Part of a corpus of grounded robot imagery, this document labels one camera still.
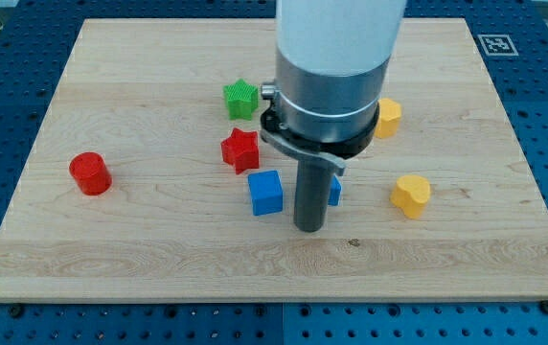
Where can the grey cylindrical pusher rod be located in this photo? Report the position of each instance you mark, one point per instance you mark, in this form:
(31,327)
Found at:
(313,184)

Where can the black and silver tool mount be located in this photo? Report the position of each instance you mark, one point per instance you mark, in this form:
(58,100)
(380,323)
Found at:
(328,156)

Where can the red cylinder block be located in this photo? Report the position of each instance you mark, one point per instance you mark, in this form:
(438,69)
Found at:
(89,171)

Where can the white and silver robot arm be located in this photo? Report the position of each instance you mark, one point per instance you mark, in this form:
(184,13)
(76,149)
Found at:
(330,65)

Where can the red star block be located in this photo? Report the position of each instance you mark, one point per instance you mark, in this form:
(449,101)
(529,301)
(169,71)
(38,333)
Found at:
(241,151)

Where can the green star block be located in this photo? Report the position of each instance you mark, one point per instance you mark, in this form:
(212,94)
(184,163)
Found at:
(241,99)

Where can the blue block behind rod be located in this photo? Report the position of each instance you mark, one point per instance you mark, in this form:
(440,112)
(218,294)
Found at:
(335,191)

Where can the blue cube block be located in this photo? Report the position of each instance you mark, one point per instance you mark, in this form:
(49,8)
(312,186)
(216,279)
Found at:
(266,192)

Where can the yellow hexagon block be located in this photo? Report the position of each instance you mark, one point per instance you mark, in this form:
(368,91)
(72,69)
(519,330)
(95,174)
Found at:
(389,117)

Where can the yellow heart block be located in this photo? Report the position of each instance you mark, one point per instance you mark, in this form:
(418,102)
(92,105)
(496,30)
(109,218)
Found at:
(411,194)

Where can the light wooden board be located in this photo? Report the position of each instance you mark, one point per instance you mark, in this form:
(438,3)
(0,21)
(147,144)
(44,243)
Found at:
(176,225)

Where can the white fiducial marker tag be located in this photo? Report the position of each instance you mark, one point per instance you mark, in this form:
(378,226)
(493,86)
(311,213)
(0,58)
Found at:
(497,45)

